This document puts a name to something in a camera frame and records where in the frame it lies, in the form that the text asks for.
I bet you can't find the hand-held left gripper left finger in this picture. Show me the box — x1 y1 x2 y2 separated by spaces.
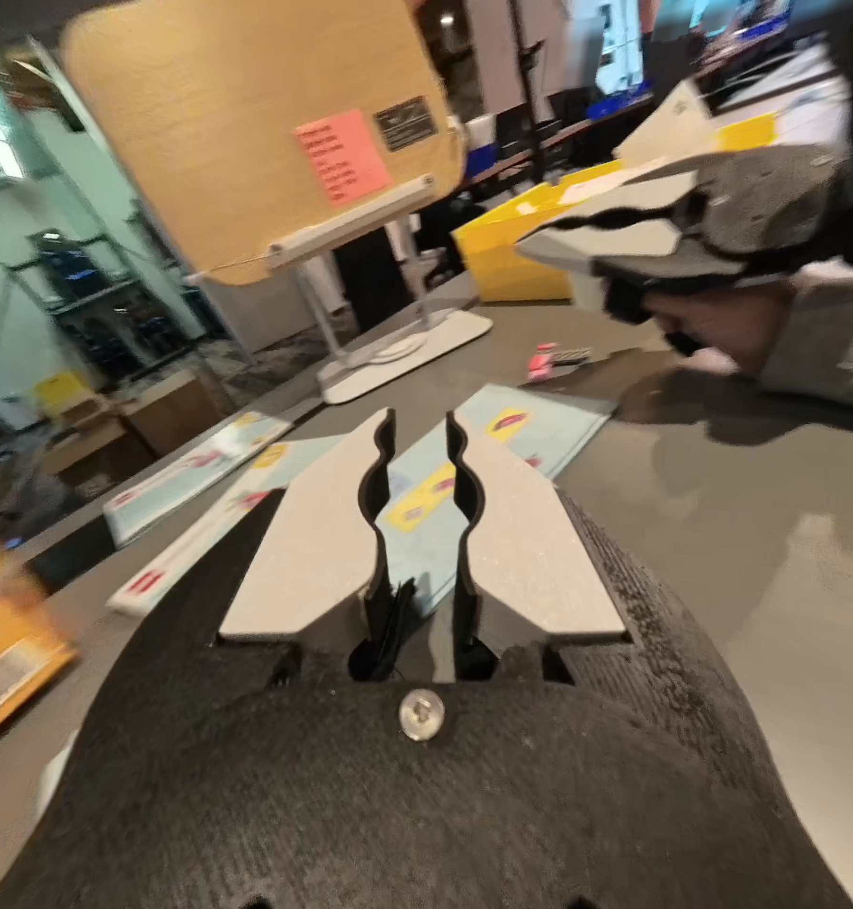
217 407 398 642

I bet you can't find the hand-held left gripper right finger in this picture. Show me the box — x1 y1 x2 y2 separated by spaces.
445 409 628 642

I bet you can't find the cardboard box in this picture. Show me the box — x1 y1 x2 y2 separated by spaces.
37 415 159 492
117 369 223 470

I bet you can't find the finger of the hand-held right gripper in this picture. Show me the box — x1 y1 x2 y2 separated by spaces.
539 169 700 231
513 217 684 315

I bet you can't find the black metal shelf rack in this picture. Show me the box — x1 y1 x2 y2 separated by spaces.
2 226 208 372

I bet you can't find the open light blue instruction booklet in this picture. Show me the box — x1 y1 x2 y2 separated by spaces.
382 382 617 620

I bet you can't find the grey desk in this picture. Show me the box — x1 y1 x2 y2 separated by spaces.
0 270 853 909

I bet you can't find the black label plate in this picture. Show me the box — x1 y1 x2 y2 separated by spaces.
373 94 440 153

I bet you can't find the small yellow box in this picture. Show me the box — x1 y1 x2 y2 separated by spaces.
30 371 91 421

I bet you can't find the person's right hand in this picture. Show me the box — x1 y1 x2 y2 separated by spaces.
645 283 805 379

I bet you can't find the white flamingo instruction booklet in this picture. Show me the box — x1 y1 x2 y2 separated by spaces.
105 432 343 616

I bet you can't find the yellow plastic bin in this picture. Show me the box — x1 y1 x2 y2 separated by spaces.
452 158 624 304

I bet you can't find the wooden book stand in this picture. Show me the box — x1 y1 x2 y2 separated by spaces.
59 0 496 407

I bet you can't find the orange toy brick box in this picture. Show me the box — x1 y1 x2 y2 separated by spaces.
0 524 81 751

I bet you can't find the person's right forearm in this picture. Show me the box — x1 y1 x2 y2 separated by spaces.
753 261 853 414

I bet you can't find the pink and grey brick assembly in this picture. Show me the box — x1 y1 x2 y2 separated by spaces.
528 342 592 382

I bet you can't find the pink sticky note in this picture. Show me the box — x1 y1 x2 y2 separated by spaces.
293 107 393 208

